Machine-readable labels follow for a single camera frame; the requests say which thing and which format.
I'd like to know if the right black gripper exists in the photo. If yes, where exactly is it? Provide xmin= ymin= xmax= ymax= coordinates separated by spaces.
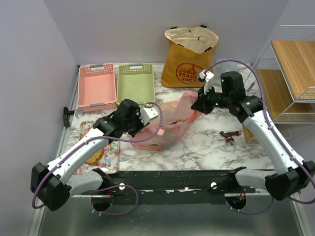
xmin=191 ymin=84 xmax=232 ymax=115

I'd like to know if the pink plastic grocery bag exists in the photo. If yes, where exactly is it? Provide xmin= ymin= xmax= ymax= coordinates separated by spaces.
xmin=131 ymin=91 xmax=201 ymax=151

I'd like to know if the yellow Trader Joe's tote bag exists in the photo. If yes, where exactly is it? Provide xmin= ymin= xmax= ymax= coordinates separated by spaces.
xmin=161 ymin=25 xmax=219 ymax=88

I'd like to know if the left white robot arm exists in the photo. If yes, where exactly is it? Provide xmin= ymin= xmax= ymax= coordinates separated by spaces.
xmin=31 ymin=99 xmax=159 ymax=211

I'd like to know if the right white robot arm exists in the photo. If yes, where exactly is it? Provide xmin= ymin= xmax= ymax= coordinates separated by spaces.
xmin=191 ymin=70 xmax=315 ymax=201

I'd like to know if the green plastic basket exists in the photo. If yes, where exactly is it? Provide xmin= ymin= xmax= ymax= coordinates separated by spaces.
xmin=116 ymin=63 xmax=156 ymax=106

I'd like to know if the clear plastic box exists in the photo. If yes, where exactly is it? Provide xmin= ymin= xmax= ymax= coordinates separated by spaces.
xmin=213 ymin=61 xmax=238 ymax=75

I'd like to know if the floral tray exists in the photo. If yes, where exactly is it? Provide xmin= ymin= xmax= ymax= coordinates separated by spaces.
xmin=73 ymin=120 xmax=121 ymax=176

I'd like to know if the pink plastic basket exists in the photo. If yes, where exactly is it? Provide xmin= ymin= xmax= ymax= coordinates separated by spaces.
xmin=77 ymin=63 xmax=117 ymax=113

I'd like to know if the bread slice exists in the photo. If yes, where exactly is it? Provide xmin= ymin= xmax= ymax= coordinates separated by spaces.
xmin=86 ymin=149 xmax=104 ymax=166

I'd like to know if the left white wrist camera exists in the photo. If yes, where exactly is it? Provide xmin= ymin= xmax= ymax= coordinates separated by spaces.
xmin=140 ymin=103 xmax=159 ymax=126

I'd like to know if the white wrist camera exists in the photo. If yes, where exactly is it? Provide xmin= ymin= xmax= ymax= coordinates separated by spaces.
xmin=140 ymin=103 xmax=159 ymax=126
xmin=198 ymin=70 xmax=215 ymax=94

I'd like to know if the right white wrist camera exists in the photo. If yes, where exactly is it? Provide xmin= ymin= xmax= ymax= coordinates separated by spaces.
xmin=198 ymin=70 xmax=215 ymax=94

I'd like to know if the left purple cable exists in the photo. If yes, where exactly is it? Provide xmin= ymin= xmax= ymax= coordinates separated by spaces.
xmin=31 ymin=102 xmax=163 ymax=217

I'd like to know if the purple cable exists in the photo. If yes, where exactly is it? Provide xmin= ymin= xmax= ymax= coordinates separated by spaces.
xmin=205 ymin=59 xmax=315 ymax=215
xmin=31 ymin=102 xmax=163 ymax=217

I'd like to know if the white wire wooden shelf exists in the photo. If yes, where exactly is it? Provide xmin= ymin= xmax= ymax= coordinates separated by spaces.
xmin=253 ymin=25 xmax=315 ymax=140

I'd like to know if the black mounting rail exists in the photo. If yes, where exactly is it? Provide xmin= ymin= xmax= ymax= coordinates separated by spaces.
xmin=78 ymin=169 xmax=256 ymax=205

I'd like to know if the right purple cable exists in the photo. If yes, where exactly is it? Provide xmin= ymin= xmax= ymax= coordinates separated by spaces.
xmin=205 ymin=59 xmax=315 ymax=215

